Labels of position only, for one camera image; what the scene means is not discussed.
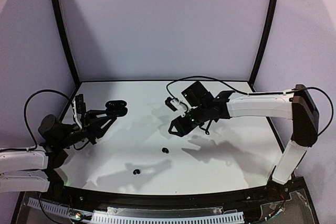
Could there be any right black frame post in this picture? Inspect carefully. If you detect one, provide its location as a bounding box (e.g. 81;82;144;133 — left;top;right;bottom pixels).
248;0;277;87

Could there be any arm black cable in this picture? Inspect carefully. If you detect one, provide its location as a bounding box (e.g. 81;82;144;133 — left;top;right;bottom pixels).
166;76;333;137
23;89;90;151

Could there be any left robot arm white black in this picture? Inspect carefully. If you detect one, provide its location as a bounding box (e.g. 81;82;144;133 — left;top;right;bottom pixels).
1;110;118;194

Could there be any black earbud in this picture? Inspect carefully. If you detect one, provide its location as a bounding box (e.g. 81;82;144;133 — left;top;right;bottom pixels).
162;147;169;154
133;169;141;175

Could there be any white slotted cable duct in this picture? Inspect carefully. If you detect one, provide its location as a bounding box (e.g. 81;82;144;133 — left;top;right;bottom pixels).
25;197;245;224

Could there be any black earbud front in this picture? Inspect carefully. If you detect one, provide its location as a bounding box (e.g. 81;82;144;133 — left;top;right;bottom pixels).
133;169;141;175

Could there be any white earbud charging case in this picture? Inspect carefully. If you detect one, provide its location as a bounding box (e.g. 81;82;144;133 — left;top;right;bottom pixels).
152;109;165;121

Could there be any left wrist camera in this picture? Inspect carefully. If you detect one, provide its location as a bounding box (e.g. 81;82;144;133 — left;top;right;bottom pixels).
71;94;86;129

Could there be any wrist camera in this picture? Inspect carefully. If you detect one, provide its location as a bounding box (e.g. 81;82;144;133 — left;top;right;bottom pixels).
71;94;86;129
165;97;189;117

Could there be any black front aluminium rail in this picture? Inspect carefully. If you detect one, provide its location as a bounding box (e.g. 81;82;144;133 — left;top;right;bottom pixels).
64;186;282;209

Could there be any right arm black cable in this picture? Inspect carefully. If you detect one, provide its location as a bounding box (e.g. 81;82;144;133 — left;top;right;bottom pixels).
166;76;333;137

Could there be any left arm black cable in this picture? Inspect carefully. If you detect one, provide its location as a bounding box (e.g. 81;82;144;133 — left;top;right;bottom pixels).
23;89;90;151

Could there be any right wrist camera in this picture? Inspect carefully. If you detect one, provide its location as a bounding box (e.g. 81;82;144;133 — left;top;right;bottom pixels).
165;97;189;117

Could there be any left black frame post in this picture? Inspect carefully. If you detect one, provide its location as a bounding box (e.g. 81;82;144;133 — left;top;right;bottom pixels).
51;0;81;87

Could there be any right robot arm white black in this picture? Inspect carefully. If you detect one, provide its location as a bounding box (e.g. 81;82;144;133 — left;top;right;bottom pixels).
165;81;319;185

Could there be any black earbud charging case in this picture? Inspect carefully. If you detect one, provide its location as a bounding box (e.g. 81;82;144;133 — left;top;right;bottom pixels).
105;100;128;117

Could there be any black frame post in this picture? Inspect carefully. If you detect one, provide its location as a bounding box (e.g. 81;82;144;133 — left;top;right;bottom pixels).
248;0;277;87
51;0;81;87

